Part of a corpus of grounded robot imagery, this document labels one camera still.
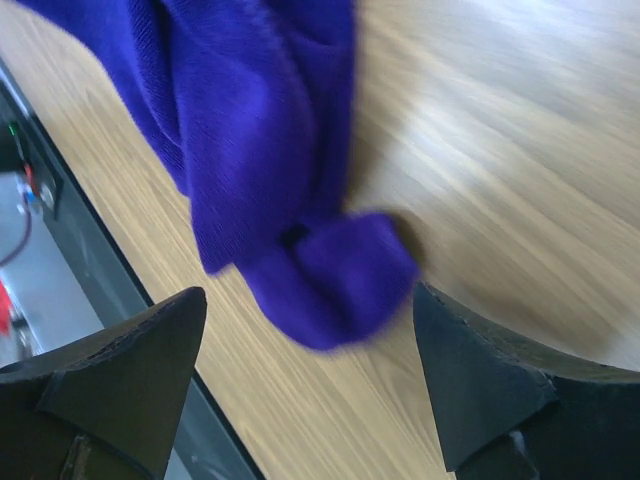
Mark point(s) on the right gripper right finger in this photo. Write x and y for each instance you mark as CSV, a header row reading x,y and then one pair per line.
x,y
508,407

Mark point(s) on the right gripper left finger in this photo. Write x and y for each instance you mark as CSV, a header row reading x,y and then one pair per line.
x,y
106,406

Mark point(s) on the purple towel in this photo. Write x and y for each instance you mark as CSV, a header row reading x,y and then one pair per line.
x,y
247,104

